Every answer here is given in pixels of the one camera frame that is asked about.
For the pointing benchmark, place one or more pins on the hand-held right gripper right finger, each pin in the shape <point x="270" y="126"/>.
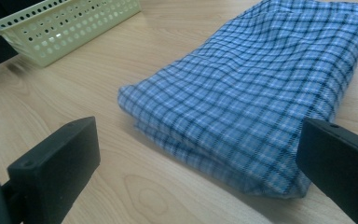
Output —
<point x="338" y="161"/>

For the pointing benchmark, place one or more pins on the blue plaid cloth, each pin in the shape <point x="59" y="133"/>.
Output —
<point x="245" y="102"/>

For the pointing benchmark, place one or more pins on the pale yellow perforated plastic basket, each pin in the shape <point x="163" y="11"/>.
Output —
<point x="65" y="28"/>

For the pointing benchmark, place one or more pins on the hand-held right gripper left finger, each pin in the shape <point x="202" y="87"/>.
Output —
<point x="59" y="161"/>

